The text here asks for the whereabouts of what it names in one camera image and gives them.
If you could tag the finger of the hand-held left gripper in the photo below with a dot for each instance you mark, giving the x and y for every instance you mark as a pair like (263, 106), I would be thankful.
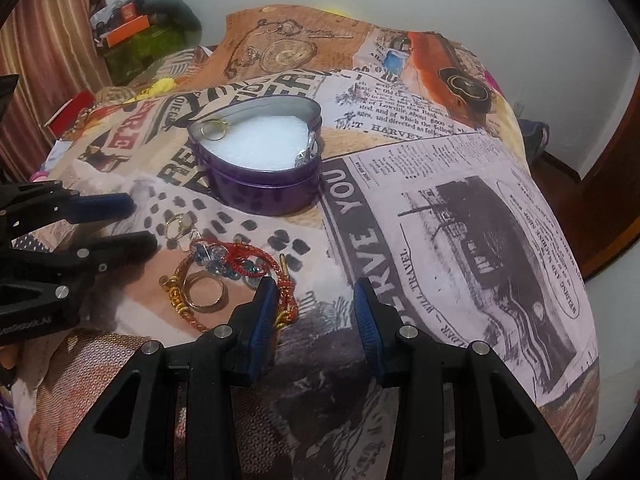
(122, 245)
(100, 206)

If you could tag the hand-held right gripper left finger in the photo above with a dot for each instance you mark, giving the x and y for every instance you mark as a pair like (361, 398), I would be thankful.
(265, 322)

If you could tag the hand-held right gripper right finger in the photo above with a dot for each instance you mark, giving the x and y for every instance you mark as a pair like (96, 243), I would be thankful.
(368, 325)

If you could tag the purple heart-shaped tin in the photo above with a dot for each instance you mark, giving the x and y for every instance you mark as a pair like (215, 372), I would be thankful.
(265, 190)

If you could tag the brown knitted cloth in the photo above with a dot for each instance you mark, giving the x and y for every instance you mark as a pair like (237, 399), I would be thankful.
(75, 375)

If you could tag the red box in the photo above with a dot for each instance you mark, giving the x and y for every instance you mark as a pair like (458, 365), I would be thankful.
(75, 107)

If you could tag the yellow cloth item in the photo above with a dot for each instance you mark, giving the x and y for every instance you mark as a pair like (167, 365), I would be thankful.
(152, 89)

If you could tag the striped brown curtain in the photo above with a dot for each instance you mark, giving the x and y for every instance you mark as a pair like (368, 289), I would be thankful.
(50, 60)

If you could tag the cluttered green side shelf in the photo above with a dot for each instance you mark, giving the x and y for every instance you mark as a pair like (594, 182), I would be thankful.
(150, 50)

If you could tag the white foam pad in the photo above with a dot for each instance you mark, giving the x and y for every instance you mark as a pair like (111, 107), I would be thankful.
(260, 142)

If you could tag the orange box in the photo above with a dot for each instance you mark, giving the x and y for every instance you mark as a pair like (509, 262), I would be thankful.
(127, 32)

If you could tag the newspaper printed blanket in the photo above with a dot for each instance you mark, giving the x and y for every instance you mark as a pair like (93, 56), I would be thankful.
(450, 160)

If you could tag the dark blue bag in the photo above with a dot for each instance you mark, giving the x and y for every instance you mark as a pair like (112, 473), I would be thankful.
(532, 136)

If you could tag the dark wooden furniture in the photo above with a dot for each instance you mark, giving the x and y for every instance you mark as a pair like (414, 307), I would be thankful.
(610, 185)

